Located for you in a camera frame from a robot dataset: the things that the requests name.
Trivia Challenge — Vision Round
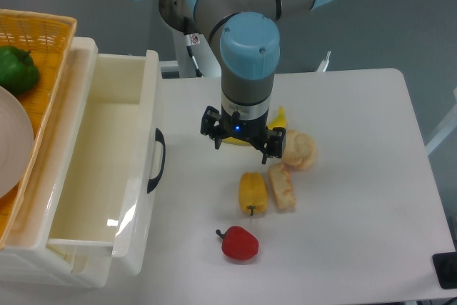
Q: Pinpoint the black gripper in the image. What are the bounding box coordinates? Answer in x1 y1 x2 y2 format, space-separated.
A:
200 106 286 164

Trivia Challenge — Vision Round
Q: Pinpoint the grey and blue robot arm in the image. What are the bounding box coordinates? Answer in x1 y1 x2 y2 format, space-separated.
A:
184 0 333 159

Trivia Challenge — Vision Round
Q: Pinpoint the round bread roll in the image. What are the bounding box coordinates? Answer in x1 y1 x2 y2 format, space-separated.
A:
282 130 317 170

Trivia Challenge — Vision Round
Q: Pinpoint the square bread slice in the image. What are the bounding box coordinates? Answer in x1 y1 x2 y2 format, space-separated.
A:
268 163 296 210

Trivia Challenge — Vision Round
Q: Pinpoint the yellow banana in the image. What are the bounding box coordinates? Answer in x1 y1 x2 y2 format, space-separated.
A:
223 106 287 146

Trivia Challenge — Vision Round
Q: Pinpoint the yellow bell pepper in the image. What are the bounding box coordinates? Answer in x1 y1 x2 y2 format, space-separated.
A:
238 172 268 216

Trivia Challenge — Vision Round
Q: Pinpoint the red bell pepper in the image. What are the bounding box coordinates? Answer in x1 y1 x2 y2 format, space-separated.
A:
216 226 259 261

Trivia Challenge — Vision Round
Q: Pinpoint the white plastic drawer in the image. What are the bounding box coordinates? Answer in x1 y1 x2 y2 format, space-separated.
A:
51 51 163 275

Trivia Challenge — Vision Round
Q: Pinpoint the orange woven basket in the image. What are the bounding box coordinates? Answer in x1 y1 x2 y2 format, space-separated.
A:
1 9 77 248

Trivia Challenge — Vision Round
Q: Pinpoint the beige plate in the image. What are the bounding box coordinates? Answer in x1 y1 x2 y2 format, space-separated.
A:
1 87 34 197

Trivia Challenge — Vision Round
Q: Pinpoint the green bell pepper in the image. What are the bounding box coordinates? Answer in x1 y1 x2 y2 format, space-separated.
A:
1 46 40 96

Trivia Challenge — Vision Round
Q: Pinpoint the black device at table edge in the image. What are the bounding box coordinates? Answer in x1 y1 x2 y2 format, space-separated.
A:
432 252 457 289

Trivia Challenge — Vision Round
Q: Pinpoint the white drawer cabinet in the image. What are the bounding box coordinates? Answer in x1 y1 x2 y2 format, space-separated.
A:
1 37 111 287

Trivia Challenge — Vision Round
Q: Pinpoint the black drawer handle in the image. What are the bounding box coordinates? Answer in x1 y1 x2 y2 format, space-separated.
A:
146 128 166 194

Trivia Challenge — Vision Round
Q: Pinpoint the robot cable with tag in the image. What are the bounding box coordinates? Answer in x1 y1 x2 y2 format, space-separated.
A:
183 18 205 79

